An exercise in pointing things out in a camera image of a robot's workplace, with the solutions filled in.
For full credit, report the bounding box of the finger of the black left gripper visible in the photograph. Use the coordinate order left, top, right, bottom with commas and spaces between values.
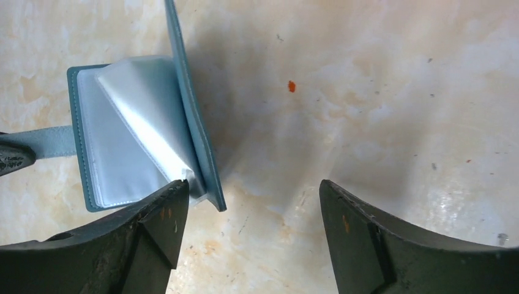
1, 132, 36, 176

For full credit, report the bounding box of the teal card holder wallet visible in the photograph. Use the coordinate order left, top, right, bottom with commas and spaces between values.
3, 1, 226, 212

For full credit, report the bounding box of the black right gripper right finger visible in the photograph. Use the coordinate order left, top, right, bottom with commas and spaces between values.
319, 179, 518, 293

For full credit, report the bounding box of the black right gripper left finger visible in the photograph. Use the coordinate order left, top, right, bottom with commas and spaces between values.
1, 180, 189, 293

